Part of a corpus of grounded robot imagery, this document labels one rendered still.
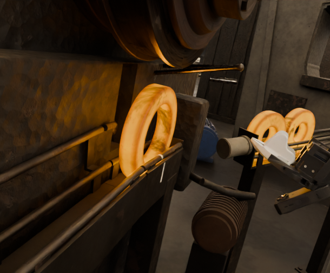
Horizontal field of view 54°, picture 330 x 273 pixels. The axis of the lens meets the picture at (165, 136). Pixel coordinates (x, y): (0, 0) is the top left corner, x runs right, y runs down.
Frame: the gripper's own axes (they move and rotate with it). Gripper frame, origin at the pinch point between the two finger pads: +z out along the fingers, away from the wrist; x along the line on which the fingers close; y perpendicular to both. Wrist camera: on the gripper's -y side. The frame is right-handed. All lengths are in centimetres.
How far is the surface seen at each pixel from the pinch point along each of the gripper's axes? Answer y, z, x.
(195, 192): -81, 13, -134
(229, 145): -8.8, 5.2, -19.8
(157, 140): -8.3, 16.6, 7.9
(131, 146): -6.0, 16.2, 22.4
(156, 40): 10.9, 18.9, 26.1
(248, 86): -16, 33, -263
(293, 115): 4.8, -5.3, -42.8
